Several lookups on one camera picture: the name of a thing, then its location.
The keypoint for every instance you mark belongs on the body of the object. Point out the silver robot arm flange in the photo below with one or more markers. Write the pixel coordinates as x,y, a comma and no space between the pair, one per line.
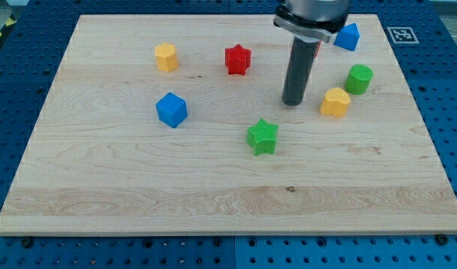
312,21

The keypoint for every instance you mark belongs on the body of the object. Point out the blue triangular prism block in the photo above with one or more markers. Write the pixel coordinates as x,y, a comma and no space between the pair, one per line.
348,37

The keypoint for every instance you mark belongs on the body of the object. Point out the light wooden board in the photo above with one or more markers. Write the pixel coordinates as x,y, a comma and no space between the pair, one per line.
101,163

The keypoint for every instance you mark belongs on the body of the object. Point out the red star block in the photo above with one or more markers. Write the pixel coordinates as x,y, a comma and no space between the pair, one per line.
237,60

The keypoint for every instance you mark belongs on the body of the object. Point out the yellow hexagon block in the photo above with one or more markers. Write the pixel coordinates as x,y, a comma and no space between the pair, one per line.
166,57

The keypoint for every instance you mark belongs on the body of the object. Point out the green cylinder block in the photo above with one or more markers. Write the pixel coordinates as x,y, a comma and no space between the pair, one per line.
358,79

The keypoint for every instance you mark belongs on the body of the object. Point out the red block behind rod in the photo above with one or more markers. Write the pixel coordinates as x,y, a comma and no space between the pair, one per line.
318,48

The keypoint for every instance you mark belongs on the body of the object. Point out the yellow heart block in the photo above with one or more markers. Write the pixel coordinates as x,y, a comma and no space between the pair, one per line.
335,103

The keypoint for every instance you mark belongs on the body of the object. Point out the white fiducial marker tag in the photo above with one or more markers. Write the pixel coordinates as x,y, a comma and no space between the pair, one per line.
402,35

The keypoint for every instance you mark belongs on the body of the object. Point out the blue cube block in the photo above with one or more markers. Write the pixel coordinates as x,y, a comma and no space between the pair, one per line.
171,110

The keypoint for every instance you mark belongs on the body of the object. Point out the green star block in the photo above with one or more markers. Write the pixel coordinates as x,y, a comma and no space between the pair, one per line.
262,137

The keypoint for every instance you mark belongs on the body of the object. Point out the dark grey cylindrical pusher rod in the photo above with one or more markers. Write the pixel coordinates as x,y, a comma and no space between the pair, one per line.
298,71

